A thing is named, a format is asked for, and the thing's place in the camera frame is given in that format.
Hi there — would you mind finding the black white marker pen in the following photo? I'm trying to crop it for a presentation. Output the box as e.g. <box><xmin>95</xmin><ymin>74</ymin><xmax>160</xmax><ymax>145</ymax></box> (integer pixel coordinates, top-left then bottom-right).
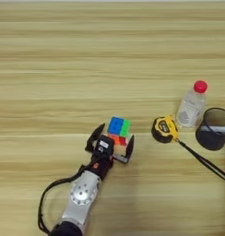
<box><xmin>206</xmin><ymin>124</ymin><xmax>225</xmax><ymax>135</ymax></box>

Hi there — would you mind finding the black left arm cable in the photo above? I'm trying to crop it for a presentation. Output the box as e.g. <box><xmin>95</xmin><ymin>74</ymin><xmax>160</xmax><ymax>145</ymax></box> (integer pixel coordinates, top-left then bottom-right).
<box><xmin>37</xmin><ymin>156</ymin><xmax>94</xmax><ymax>236</ymax></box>

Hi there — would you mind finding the clear bottle with red cap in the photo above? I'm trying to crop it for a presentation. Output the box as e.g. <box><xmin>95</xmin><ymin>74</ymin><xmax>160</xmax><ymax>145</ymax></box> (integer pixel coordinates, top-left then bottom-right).
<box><xmin>175</xmin><ymin>80</ymin><xmax>208</xmax><ymax>128</ymax></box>

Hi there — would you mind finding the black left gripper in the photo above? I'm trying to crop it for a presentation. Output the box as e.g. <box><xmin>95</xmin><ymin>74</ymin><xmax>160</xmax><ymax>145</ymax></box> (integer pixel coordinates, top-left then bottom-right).
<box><xmin>84</xmin><ymin>123</ymin><xmax>136</xmax><ymax>181</ymax></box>

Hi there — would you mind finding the labelled box on left gripper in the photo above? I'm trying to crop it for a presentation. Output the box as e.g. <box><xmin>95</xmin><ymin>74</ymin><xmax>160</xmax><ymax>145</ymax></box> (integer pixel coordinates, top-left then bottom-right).
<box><xmin>95</xmin><ymin>134</ymin><xmax>116</xmax><ymax>157</ymax></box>

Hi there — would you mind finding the black mesh pen cup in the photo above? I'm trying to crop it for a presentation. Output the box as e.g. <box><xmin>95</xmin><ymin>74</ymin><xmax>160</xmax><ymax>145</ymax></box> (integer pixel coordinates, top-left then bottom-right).
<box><xmin>195</xmin><ymin>107</ymin><xmax>225</xmax><ymax>151</ymax></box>

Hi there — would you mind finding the colourful puzzle cube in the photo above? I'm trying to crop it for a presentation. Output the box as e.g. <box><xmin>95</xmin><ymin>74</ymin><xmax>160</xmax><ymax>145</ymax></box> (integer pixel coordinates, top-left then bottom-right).
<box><xmin>106</xmin><ymin>116</ymin><xmax>132</xmax><ymax>148</ymax></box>

